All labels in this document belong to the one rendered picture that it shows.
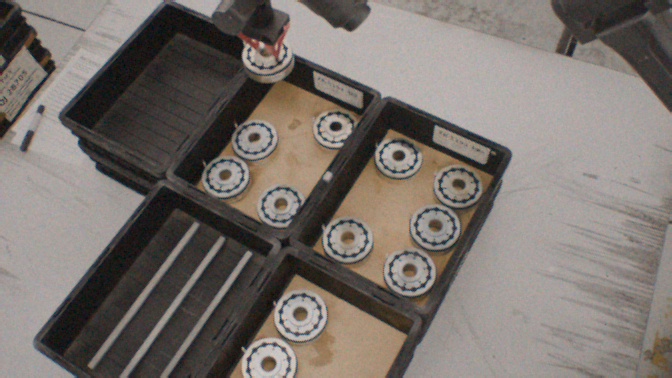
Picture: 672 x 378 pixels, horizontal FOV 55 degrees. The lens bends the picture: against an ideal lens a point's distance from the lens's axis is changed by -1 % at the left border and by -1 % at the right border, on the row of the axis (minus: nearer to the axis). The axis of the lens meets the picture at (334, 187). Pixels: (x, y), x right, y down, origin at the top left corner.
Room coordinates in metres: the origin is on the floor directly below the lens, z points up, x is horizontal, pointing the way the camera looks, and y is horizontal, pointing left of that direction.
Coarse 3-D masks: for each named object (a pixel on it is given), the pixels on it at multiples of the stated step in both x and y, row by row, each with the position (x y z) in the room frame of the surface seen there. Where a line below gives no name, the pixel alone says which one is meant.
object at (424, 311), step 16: (416, 112) 0.78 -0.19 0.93; (368, 128) 0.75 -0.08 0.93; (448, 128) 0.74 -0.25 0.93; (464, 128) 0.73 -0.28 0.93; (352, 144) 0.72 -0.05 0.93; (496, 144) 0.68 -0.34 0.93; (336, 176) 0.65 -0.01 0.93; (496, 176) 0.62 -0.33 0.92; (320, 192) 0.62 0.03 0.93; (480, 208) 0.54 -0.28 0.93; (304, 224) 0.55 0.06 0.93; (464, 240) 0.48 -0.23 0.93; (352, 272) 0.44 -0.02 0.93; (448, 272) 0.42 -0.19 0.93; (384, 288) 0.40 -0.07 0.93; (416, 304) 0.37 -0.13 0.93; (432, 304) 0.36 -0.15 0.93
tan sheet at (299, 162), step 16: (272, 96) 0.94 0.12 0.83; (288, 96) 0.93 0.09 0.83; (304, 96) 0.93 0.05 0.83; (256, 112) 0.90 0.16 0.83; (272, 112) 0.89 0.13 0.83; (288, 112) 0.89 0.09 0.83; (304, 112) 0.88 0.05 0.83; (320, 112) 0.88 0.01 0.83; (352, 112) 0.87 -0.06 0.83; (288, 128) 0.84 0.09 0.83; (304, 128) 0.84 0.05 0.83; (288, 144) 0.80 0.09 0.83; (304, 144) 0.79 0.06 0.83; (272, 160) 0.76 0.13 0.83; (288, 160) 0.76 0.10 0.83; (304, 160) 0.75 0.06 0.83; (320, 160) 0.75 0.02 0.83; (256, 176) 0.72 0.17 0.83; (272, 176) 0.72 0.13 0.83; (288, 176) 0.72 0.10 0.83; (304, 176) 0.71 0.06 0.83; (320, 176) 0.71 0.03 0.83; (256, 192) 0.68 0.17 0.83; (304, 192) 0.67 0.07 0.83; (240, 208) 0.65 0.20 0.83; (256, 208) 0.65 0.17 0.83
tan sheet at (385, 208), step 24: (432, 168) 0.70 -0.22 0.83; (360, 192) 0.66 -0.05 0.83; (384, 192) 0.65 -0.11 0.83; (408, 192) 0.65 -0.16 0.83; (432, 192) 0.64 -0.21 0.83; (336, 216) 0.61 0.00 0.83; (360, 216) 0.60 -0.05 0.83; (384, 216) 0.60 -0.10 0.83; (408, 216) 0.59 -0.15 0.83; (384, 240) 0.54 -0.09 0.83; (408, 240) 0.54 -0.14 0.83; (432, 288) 0.43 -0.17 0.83
